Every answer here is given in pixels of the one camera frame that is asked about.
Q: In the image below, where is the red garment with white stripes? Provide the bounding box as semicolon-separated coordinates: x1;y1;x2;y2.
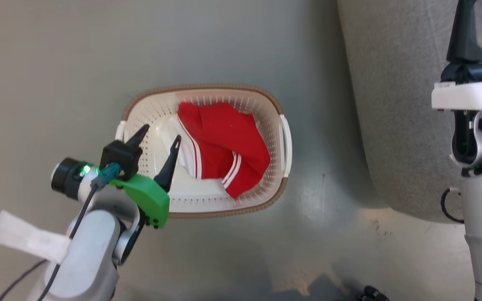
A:
159;102;272;199

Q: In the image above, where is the grey fabric sofa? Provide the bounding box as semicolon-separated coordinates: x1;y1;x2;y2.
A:
336;0;482;224

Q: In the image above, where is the black cable with teal connector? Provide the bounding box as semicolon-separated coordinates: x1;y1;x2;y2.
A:
36;163;123;301

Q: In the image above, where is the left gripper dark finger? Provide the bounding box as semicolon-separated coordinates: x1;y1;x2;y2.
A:
154;135;182;193
126;124;150;147

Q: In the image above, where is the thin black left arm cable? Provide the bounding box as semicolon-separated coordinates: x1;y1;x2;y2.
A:
0;259;49;301

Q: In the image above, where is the beige plastic laundry basket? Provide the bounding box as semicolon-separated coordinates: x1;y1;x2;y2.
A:
115;84;293;219

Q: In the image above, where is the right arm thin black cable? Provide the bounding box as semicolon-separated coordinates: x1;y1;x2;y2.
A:
441;187;466;224

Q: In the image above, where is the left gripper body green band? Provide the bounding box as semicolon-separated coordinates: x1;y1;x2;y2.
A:
99;140;170;229

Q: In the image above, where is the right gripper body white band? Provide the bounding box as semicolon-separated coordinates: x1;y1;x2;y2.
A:
431;59;482;110

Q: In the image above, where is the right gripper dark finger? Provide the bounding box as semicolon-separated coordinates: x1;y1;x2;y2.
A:
446;0;482;64

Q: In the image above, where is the white paper tape label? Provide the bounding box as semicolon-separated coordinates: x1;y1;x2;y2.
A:
0;210;72;264

